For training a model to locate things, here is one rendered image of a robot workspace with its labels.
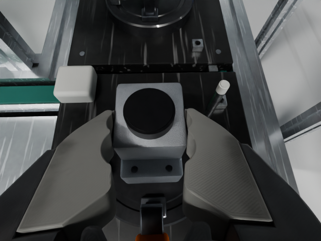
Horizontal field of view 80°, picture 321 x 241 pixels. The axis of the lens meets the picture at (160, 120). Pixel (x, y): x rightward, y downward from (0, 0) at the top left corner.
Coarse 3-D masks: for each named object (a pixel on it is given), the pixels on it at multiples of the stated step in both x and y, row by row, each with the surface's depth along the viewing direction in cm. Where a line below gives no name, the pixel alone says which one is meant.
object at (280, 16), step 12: (288, 0) 26; (300, 0) 26; (276, 12) 29; (288, 12) 28; (264, 24) 32; (276, 24) 30; (264, 36) 32; (276, 36) 32; (264, 48) 35; (312, 108) 23; (300, 120) 25; (312, 120) 23; (288, 132) 27; (300, 132) 25
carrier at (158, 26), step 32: (96, 0) 33; (128, 0) 30; (160, 0) 30; (192, 0) 30; (96, 32) 30; (128, 32) 30; (160, 32) 29; (192, 32) 30; (224, 32) 30; (96, 64) 28; (128, 64) 28; (160, 64) 28; (192, 64) 28; (224, 64) 28
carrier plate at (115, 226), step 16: (112, 80) 26; (128, 80) 26; (144, 80) 27; (160, 80) 27; (176, 80) 27; (192, 80) 27; (208, 80) 27; (96, 96) 25; (112, 96) 26; (192, 96) 26; (208, 96) 26; (240, 96) 26; (64, 112) 24; (80, 112) 24; (96, 112) 25; (224, 112) 25; (240, 112) 25; (64, 128) 24; (240, 128) 24; (112, 224) 20; (128, 224) 20; (176, 224) 20; (112, 240) 19; (128, 240) 19; (176, 240) 19
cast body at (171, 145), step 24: (120, 96) 12; (144, 96) 11; (168, 96) 11; (120, 120) 12; (144, 120) 11; (168, 120) 11; (120, 144) 11; (144, 144) 11; (168, 144) 11; (144, 168) 13; (168, 168) 14
